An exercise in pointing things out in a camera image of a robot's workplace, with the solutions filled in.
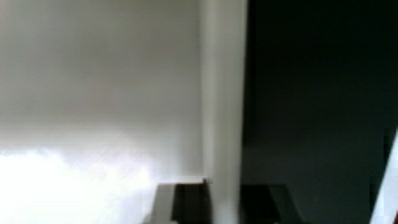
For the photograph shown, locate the white square table top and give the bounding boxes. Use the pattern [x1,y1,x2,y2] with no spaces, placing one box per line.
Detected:
[0,0,250,224]

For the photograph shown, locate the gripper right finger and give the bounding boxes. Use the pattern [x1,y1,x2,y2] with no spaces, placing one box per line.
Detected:
[241,185,305,224]

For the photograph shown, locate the white right fence bar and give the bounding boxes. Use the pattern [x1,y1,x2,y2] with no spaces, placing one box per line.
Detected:
[370,130,398,224]

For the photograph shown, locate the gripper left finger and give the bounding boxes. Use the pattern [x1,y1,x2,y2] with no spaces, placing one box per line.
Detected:
[146,181,212,224]

